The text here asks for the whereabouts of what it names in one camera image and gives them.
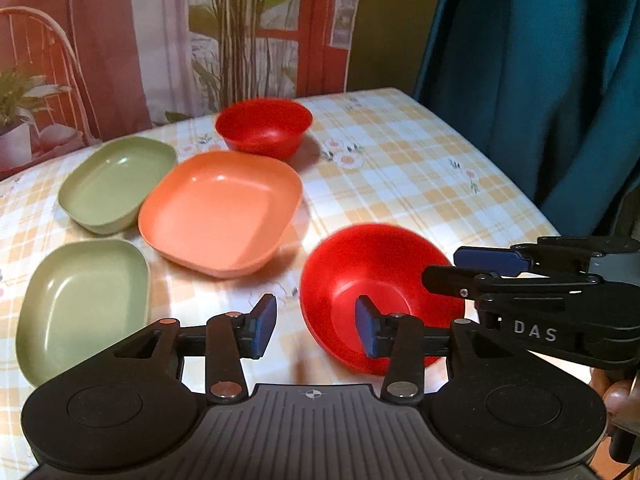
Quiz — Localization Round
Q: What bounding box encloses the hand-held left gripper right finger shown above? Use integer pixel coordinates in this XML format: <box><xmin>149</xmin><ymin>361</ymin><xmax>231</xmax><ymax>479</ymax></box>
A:
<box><xmin>355</xmin><ymin>295</ymin><xmax>493</xmax><ymax>406</ymax></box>

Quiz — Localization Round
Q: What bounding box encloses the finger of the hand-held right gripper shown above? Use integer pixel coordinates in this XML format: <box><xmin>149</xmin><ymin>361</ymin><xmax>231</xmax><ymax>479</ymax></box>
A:
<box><xmin>421</xmin><ymin>264</ymin><xmax>606</xmax><ymax>311</ymax></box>
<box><xmin>454</xmin><ymin>235</ymin><xmax>626</xmax><ymax>278</ymax></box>

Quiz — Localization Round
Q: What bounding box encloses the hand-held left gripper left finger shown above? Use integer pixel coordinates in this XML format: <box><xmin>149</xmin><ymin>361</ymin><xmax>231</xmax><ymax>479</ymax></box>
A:
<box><xmin>114</xmin><ymin>294</ymin><xmax>277</xmax><ymax>406</ymax></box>

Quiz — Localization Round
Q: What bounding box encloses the red round bowl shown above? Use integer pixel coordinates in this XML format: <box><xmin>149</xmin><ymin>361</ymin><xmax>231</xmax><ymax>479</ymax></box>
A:
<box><xmin>215</xmin><ymin>99</ymin><xmax>314</xmax><ymax>160</ymax></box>
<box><xmin>299</xmin><ymin>223</ymin><xmax>471</xmax><ymax>377</ymax></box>

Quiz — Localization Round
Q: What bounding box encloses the orange square plate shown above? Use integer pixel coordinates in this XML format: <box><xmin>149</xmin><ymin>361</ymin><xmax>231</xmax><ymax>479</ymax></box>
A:
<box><xmin>137</xmin><ymin>150</ymin><xmax>303</xmax><ymax>279</ymax></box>

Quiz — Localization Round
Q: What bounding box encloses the green square plate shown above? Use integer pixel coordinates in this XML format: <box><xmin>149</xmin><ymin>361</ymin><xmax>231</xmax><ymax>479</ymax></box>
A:
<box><xmin>15</xmin><ymin>238</ymin><xmax>152</xmax><ymax>388</ymax></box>
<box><xmin>57</xmin><ymin>135</ymin><xmax>178</xmax><ymax>236</ymax></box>

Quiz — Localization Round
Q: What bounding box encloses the person's right hand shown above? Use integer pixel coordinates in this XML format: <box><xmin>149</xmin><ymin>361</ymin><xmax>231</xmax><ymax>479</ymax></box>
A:
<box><xmin>590</xmin><ymin>365</ymin><xmax>640</xmax><ymax>428</ymax></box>

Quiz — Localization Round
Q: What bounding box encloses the yellow checked floral tablecloth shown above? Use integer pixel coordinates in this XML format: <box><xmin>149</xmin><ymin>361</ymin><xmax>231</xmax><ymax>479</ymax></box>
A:
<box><xmin>0</xmin><ymin>87</ymin><xmax>561</xmax><ymax>411</ymax></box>

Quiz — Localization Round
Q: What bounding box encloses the teal curtain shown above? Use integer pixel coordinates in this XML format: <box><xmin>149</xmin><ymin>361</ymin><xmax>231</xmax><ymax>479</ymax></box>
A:
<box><xmin>415</xmin><ymin>0</ymin><xmax>640</xmax><ymax>241</ymax></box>

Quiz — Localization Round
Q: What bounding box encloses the printed backdrop cloth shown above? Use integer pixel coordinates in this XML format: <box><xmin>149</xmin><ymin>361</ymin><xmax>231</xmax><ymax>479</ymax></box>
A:
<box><xmin>0</xmin><ymin>0</ymin><xmax>363</xmax><ymax>181</ymax></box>

